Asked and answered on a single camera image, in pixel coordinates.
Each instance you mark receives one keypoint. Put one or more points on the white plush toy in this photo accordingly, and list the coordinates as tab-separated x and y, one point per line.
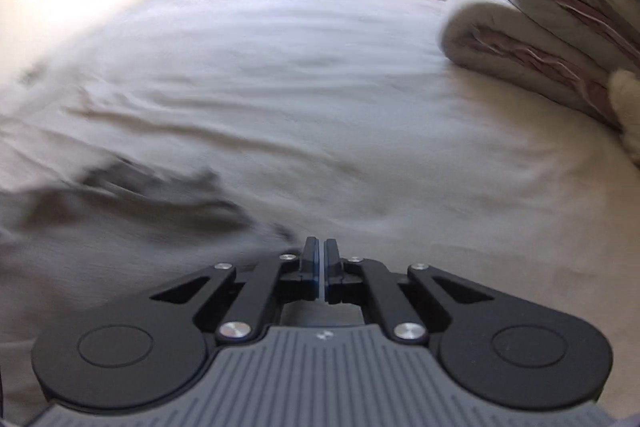
627	107

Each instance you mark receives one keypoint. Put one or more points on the bed with white sheet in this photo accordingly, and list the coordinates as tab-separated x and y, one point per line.
300	107

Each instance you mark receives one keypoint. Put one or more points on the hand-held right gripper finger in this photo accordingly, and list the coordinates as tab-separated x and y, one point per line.
325	274
317	272

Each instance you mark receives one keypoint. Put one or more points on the rolled white quilt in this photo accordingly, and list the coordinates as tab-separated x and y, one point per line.
500	37

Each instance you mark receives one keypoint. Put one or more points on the grey knit sweater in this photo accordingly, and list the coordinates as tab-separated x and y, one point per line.
150	187

